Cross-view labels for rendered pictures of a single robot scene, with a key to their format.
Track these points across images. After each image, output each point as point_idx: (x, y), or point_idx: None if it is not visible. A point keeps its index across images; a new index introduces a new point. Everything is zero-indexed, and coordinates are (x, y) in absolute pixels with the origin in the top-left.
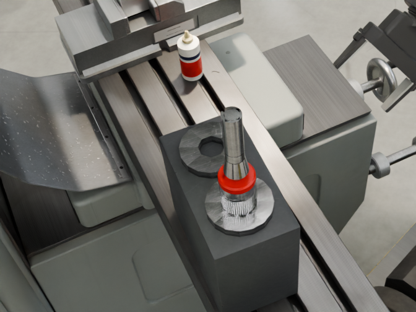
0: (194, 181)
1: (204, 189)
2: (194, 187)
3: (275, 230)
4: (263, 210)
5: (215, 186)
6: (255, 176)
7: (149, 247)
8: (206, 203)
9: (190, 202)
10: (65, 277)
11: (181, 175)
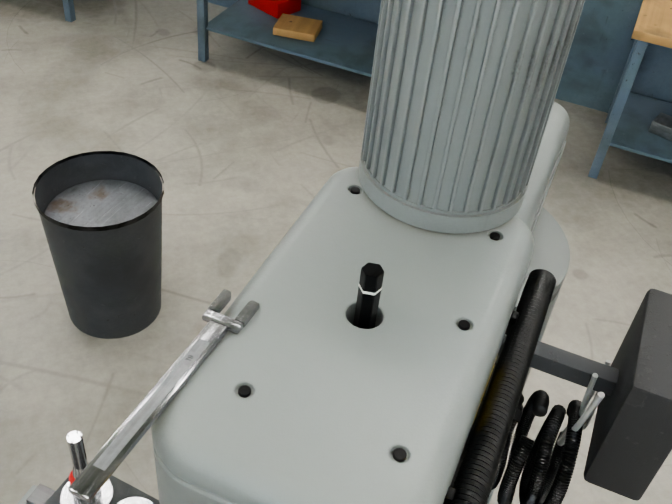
0: (131, 496)
1: (119, 495)
2: (127, 492)
3: (53, 497)
4: (66, 497)
5: (109, 494)
6: (69, 481)
7: None
8: (108, 480)
9: (123, 482)
10: None
11: (142, 495)
